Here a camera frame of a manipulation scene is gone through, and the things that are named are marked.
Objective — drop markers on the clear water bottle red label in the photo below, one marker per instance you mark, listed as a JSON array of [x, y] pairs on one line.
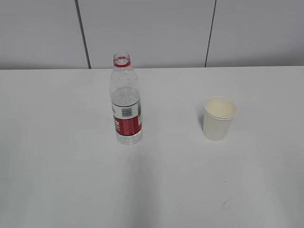
[[125, 100]]

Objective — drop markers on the white paper cup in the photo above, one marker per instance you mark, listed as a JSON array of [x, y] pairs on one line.
[[218, 116]]

